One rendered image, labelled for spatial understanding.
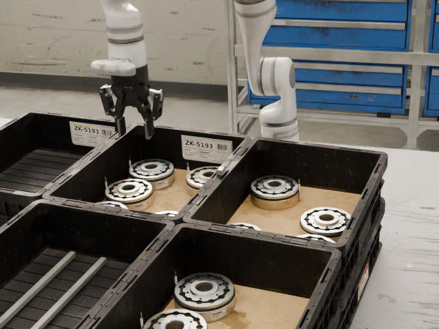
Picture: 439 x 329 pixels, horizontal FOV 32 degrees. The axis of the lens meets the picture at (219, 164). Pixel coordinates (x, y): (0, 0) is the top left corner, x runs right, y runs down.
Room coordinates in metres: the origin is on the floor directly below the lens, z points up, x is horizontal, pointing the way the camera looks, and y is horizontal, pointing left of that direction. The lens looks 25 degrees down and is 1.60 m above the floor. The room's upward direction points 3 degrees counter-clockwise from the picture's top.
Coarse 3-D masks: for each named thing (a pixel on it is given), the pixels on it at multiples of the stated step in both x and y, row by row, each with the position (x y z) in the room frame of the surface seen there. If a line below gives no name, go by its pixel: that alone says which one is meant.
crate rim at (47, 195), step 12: (180, 132) 1.60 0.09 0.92; (192, 132) 1.59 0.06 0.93; (204, 132) 1.58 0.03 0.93; (216, 132) 1.58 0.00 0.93; (108, 144) 1.54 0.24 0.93; (240, 144) 1.50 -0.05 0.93; (96, 156) 1.48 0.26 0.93; (84, 168) 1.43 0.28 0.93; (60, 180) 1.37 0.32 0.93; (48, 192) 1.32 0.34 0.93; (204, 192) 1.29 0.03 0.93; (84, 204) 1.26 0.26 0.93; (96, 204) 1.26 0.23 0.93; (192, 204) 1.24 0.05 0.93; (156, 216) 1.20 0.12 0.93; (168, 216) 1.20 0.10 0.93; (180, 216) 1.20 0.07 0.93
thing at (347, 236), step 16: (288, 144) 1.50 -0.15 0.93; (304, 144) 1.49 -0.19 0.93; (320, 144) 1.48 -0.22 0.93; (240, 160) 1.43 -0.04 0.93; (384, 160) 1.39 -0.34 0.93; (224, 176) 1.35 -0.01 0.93; (208, 192) 1.29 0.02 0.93; (368, 192) 1.26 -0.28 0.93; (192, 208) 1.23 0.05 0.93; (208, 224) 1.16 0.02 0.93; (352, 224) 1.14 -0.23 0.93; (304, 240) 1.09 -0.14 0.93; (320, 240) 1.09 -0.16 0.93; (352, 240) 1.12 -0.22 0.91
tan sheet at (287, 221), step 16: (304, 192) 1.46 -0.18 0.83; (320, 192) 1.45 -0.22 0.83; (336, 192) 1.45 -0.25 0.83; (240, 208) 1.40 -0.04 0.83; (256, 208) 1.40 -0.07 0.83; (288, 208) 1.39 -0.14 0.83; (304, 208) 1.39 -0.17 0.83; (352, 208) 1.38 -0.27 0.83; (256, 224) 1.33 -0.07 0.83; (272, 224) 1.33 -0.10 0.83; (288, 224) 1.32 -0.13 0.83
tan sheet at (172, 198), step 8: (176, 176) 1.57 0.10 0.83; (184, 176) 1.56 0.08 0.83; (176, 184) 1.53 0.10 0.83; (184, 184) 1.52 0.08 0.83; (160, 192) 1.49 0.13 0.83; (168, 192) 1.49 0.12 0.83; (176, 192) 1.49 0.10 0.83; (184, 192) 1.49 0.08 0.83; (104, 200) 1.46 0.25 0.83; (160, 200) 1.45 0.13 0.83; (168, 200) 1.45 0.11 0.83; (176, 200) 1.45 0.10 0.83; (184, 200) 1.45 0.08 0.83; (152, 208) 1.42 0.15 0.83; (160, 208) 1.42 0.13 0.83; (168, 208) 1.41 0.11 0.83; (176, 208) 1.41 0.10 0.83
